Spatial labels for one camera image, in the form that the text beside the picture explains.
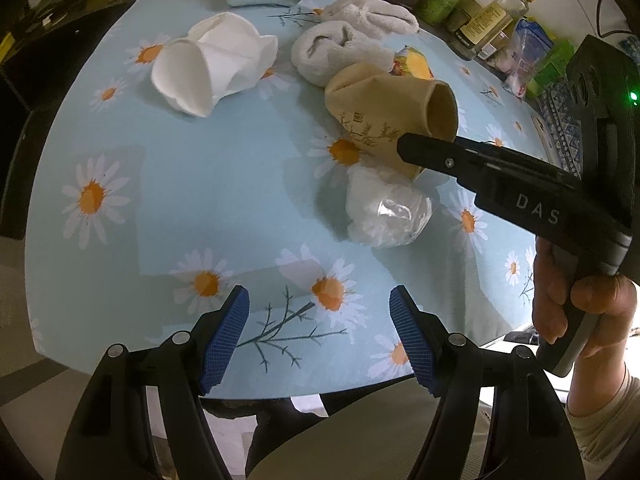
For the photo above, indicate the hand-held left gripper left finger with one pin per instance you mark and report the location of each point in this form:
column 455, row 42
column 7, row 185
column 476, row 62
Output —
column 225, row 340

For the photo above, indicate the person's right hand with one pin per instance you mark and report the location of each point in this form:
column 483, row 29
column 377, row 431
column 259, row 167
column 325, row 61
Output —
column 600, row 305

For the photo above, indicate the brown paper cup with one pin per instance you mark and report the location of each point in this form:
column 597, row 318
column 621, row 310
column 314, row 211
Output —
column 380, row 105

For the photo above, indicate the green packet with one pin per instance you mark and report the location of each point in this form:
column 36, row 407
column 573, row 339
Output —
column 552, row 67

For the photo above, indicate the white waffle towel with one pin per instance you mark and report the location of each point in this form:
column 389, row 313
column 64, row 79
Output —
column 370, row 15
column 335, row 52

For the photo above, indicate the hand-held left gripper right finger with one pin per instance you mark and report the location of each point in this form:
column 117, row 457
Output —
column 410, row 340

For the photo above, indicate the clear bag with blue print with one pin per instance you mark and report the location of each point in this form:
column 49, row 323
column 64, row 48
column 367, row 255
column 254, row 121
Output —
column 525, row 60

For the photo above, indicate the blue patterned cloth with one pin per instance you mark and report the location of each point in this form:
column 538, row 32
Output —
column 562, row 120

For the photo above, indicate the white paper cup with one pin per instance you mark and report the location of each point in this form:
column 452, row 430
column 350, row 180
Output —
column 210, row 62

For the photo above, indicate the daisy print blue tablecloth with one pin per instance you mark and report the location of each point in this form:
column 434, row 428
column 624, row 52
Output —
column 175, row 200

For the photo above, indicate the person's right forearm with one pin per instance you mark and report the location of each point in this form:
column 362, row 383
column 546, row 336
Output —
column 607, row 410

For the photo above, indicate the yellow snack wrapper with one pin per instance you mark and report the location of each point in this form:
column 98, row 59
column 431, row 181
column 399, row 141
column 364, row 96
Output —
column 412, row 62

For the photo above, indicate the person's leg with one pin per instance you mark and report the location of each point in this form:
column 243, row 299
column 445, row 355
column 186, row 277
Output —
column 360, row 440

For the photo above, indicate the yellow cap clear bottle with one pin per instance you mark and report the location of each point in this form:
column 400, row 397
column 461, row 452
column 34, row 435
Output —
column 492, row 20

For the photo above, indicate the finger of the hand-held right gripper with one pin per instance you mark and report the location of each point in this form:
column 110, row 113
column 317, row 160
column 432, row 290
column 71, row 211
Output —
column 430, row 157
column 480, row 149

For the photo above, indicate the clear plastic bag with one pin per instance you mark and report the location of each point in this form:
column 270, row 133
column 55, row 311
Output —
column 385, row 207

